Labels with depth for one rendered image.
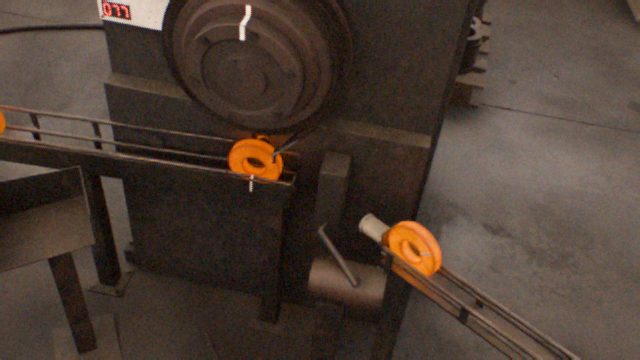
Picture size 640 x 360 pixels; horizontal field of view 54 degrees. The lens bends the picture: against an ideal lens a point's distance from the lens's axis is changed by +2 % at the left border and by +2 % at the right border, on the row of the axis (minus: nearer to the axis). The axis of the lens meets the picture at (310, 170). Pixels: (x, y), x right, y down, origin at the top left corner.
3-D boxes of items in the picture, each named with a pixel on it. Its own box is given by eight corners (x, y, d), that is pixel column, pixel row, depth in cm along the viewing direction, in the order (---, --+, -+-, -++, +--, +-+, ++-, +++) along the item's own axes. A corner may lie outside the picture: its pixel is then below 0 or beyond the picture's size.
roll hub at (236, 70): (196, 103, 162) (189, 4, 143) (301, 124, 159) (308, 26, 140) (188, 116, 158) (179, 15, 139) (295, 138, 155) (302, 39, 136)
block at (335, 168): (319, 204, 196) (326, 146, 180) (344, 209, 195) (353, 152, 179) (312, 228, 188) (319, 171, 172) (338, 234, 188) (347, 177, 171)
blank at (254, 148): (229, 134, 179) (225, 142, 177) (281, 142, 177) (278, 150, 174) (234, 174, 190) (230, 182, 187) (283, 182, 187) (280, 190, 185)
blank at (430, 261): (406, 267, 175) (398, 273, 174) (388, 218, 172) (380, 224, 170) (449, 274, 163) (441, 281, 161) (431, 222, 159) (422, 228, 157)
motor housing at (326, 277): (305, 340, 224) (317, 243, 188) (366, 355, 222) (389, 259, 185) (297, 373, 215) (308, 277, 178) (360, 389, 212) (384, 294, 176)
